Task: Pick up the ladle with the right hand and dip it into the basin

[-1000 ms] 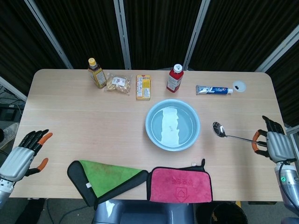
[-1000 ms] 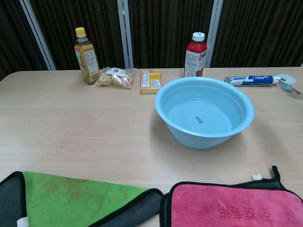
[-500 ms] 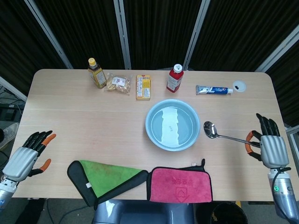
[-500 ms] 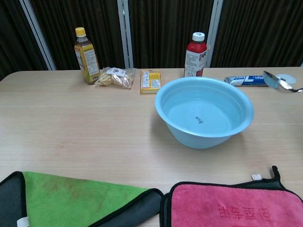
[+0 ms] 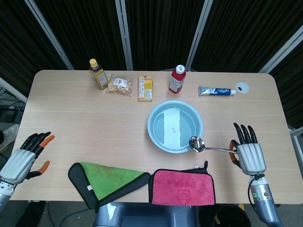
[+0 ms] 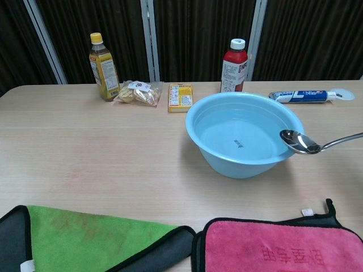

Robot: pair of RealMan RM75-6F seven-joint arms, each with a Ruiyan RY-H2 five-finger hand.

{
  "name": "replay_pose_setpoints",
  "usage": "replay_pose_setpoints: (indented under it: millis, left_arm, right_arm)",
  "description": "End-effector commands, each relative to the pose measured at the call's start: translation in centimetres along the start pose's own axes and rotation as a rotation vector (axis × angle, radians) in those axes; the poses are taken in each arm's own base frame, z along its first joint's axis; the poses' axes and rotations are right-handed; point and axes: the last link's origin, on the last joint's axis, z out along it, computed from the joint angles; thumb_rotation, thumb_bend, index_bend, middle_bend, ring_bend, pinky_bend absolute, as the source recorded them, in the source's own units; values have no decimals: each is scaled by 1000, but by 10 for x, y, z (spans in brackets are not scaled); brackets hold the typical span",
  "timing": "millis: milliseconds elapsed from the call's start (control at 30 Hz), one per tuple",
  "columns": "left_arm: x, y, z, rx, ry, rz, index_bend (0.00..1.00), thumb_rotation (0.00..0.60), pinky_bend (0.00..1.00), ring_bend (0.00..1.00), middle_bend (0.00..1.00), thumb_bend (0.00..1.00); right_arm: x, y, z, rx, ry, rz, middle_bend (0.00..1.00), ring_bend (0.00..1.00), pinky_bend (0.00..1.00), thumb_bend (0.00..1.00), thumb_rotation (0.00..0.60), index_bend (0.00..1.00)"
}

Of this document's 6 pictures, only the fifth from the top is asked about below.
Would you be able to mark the black trash bin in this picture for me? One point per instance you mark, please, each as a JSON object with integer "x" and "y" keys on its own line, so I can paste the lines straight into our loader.
{"x": 230, "y": 216}

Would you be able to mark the yellow-capped amber bottle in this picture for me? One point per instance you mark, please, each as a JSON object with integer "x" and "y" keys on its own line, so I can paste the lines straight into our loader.
{"x": 99, "y": 76}

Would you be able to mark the blue white toothpaste tube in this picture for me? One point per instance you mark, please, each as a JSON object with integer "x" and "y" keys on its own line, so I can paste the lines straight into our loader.
{"x": 215, "y": 91}

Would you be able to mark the grey partition frame post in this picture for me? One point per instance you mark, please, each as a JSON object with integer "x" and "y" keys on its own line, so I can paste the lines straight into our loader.
{"x": 124, "y": 33}
{"x": 198, "y": 35}
{"x": 48, "y": 33}
{"x": 13, "y": 89}
{"x": 281, "y": 52}

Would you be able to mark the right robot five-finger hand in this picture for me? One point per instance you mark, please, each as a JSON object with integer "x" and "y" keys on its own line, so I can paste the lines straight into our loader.
{"x": 251, "y": 158}

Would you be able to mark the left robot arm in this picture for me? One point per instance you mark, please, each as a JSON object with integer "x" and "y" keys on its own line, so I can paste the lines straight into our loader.
{"x": 4, "y": 195}

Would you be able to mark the light blue basin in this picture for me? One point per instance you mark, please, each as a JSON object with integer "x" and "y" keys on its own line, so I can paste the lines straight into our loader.
{"x": 157, "y": 123}

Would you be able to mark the clear snack bag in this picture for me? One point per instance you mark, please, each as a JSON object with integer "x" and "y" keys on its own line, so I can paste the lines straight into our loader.
{"x": 119, "y": 85}

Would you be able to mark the pink cloth black border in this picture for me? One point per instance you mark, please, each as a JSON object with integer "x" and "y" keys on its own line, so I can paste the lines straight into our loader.
{"x": 182, "y": 186}

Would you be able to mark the red bottle white cap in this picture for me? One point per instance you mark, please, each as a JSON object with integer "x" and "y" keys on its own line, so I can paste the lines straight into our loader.
{"x": 176, "y": 81}

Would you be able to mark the metal spoon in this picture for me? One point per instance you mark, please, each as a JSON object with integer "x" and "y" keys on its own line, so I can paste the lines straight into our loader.
{"x": 197, "y": 143}

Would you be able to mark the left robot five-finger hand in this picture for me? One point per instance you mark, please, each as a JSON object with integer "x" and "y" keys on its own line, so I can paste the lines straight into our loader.
{"x": 16, "y": 165}

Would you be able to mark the green cloth black border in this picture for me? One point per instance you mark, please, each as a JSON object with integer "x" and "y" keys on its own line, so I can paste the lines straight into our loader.
{"x": 104, "y": 179}

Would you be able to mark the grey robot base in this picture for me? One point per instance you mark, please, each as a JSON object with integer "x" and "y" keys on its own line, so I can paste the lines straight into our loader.
{"x": 142, "y": 215}

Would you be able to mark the white paper towel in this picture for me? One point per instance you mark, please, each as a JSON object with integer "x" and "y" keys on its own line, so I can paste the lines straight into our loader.
{"x": 172, "y": 127}

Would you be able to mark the yellow cardboard box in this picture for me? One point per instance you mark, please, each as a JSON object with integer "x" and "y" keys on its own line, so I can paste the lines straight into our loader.
{"x": 145, "y": 88}

